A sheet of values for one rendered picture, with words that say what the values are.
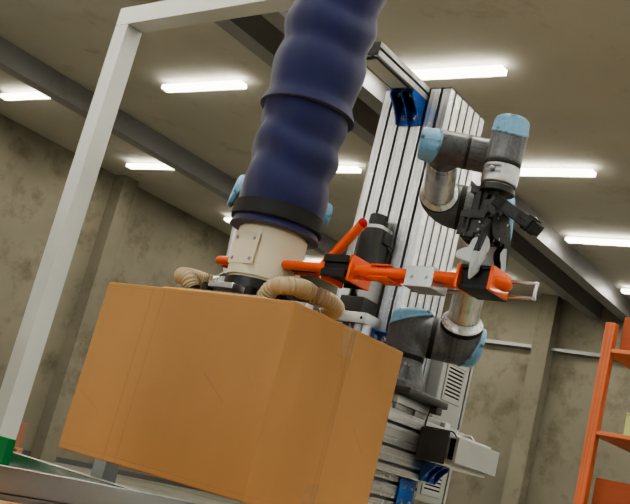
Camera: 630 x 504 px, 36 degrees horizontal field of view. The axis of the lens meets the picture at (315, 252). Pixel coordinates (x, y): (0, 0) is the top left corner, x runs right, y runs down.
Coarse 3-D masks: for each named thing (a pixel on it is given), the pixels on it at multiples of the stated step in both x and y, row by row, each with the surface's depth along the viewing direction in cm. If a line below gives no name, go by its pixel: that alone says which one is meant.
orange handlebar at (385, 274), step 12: (228, 264) 237; (288, 264) 223; (300, 264) 221; (312, 264) 219; (372, 264) 208; (384, 264) 206; (372, 276) 207; (384, 276) 205; (396, 276) 203; (444, 276) 195; (504, 288) 189
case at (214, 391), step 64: (128, 320) 222; (192, 320) 209; (256, 320) 198; (320, 320) 199; (128, 384) 215; (192, 384) 203; (256, 384) 192; (320, 384) 200; (384, 384) 216; (64, 448) 221; (128, 448) 208; (192, 448) 196; (256, 448) 186; (320, 448) 201
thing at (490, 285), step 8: (464, 264) 193; (456, 272) 192; (464, 272) 193; (480, 272) 190; (488, 272) 189; (496, 272) 188; (504, 272) 191; (456, 280) 192; (464, 280) 192; (472, 280) 191; (480, 280) 190; (488, 280) 187; (456, 288) 193; (464, 288) 191; (472, 288) 190; (480, 288) 188; (488, 288) 187; (496, 288) 188; (472, 296) 196; (480, 296) 194; (488, 296) 192; (496, 296) 191; (504, 296) 191
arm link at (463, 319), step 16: (464, 192) 244; (464, 208) 243; (512, 224) 243; (464, 240) 249; (464, 304) 258; (480, 304) 259; (448, 320) 264; (464, 320) 261; (480, 320) 267; (448, 336) 264; (464, 336) 262; (480, 336) 265; (432, 352) 267; (448, 352) 266; (464, 352) 265; (480, 352) 264
